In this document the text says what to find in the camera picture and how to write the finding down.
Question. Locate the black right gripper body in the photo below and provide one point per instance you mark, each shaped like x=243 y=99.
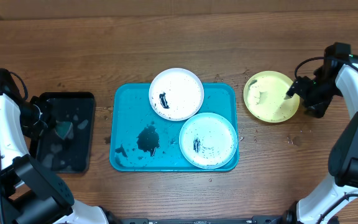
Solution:
x=317 y=97

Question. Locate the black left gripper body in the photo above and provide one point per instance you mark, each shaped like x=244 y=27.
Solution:
x=36 y=116

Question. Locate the dark green sponge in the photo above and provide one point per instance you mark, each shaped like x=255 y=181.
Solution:
x=64 y=130

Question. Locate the yellow-green round plate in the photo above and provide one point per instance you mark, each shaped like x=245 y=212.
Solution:
x=265 y=96

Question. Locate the white round plate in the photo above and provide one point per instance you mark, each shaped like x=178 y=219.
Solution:
x=176 y=94

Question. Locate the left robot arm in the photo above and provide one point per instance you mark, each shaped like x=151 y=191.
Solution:
x=29 y=192

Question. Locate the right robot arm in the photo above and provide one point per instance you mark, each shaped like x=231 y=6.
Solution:
x=338 y=76

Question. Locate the black rectangular water tray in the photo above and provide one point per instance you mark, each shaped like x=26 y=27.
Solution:
x=69 y=156

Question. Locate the teal plastic serving tray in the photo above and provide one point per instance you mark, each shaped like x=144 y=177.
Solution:
x=142 y=141

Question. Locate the light blue round plate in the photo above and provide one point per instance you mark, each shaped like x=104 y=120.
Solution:
x=208 y=141

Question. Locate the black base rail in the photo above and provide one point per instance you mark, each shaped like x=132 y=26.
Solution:
x=259 y=219

